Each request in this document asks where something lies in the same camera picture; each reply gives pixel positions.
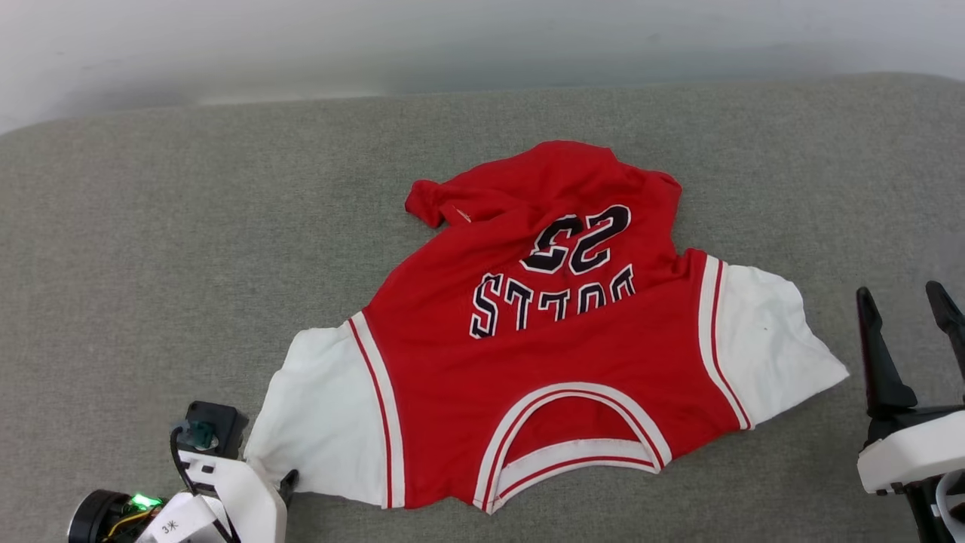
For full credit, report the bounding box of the thin black cable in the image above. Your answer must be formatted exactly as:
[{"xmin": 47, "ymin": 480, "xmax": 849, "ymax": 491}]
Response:
[{"xmin": 170, "ymin": 426, "xmax": 242, "ymax": 543}]

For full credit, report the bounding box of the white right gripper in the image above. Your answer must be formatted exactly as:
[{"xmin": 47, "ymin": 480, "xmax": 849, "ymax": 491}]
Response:
[{"xmin": 856, "ymin": 281, "xmax": 965, "ymax": 495}]

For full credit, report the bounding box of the red and white basketball jersey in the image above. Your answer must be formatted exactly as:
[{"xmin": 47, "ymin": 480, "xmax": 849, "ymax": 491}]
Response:
[{"xmin": 243, "ymin": 140, "xmax": 850, "ymax": 515}]

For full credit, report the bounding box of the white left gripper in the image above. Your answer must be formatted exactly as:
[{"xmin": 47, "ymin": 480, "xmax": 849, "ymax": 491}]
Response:
[{"xmin": 179, "ymin": 449, "xmax": 299, "ymax": 543}]

